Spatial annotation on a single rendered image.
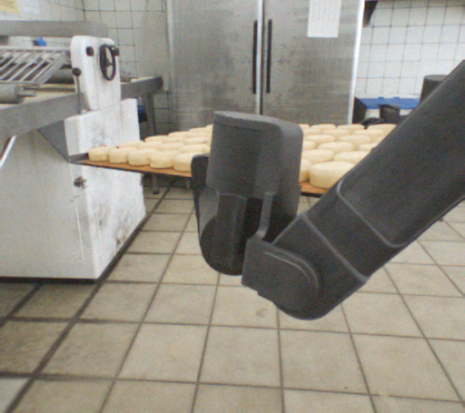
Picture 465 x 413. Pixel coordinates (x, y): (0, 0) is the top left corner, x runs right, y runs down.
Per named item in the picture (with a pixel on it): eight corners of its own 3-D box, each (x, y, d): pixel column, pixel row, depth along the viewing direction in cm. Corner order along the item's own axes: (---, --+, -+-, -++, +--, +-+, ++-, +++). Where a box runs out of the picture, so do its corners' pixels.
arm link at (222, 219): (196, 280, 29) (268, 285, 30) (206, 194, 28) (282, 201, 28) (196, 242, 36) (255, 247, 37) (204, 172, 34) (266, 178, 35)
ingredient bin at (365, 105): (357, 191, 331) (367, 100, 307) (340, 170, 392) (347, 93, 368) (422, 191, 330) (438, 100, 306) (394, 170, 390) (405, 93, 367)
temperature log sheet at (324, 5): (338, 37, 274) (342, -12, 265) (339, 36, 272) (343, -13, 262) (307, 37, 276) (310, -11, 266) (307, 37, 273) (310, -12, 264)
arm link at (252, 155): (308, 322, 24) (350, 275, 31) (345, 140, 21) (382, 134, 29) (168, 255, 30) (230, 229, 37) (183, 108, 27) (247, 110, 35)
